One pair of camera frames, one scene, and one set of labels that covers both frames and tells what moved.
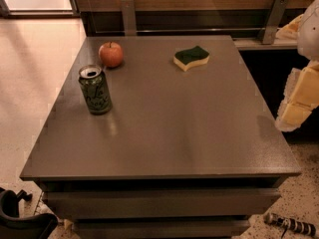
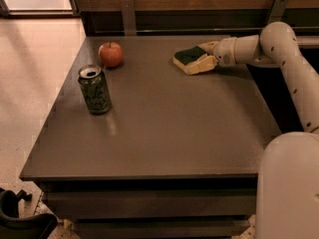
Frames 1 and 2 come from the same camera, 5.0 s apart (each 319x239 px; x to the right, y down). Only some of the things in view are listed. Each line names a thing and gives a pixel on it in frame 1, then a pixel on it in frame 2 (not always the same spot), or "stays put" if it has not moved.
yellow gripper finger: [291, 29] → [224, 50]
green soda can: [95, 89] stays put
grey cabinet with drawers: [181, 154] stays put
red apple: [111, 54] stays put
